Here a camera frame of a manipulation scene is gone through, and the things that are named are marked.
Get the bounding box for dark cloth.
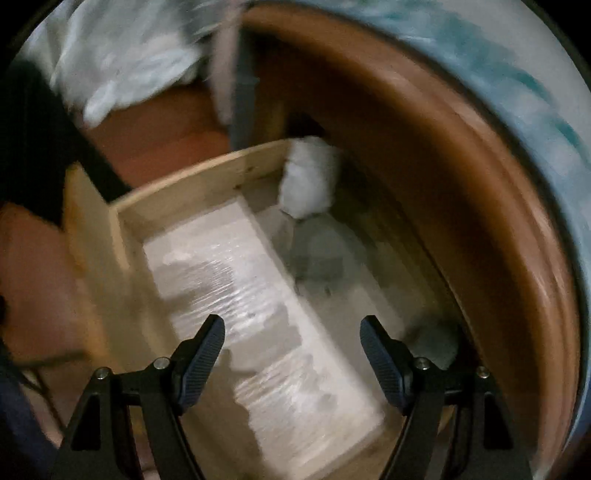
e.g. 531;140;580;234
0;60;134;227

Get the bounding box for wooden drawer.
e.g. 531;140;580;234
62;138;467;480

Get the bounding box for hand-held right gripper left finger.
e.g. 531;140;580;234
48;314;227;480

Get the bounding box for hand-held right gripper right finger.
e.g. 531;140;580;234
359;315;534;480

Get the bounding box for wooden bed frame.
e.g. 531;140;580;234
240;4;583;480

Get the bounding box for person's dark blue pants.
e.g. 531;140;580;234
0;342;61;480

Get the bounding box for white crumpled underwear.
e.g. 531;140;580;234
406;320;462;370

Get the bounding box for blue and white bedsheet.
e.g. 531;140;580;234
249;0;591;480

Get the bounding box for white folded underwear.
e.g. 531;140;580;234
277;135;342;220

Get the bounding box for white cloth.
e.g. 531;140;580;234
18;0;232;130

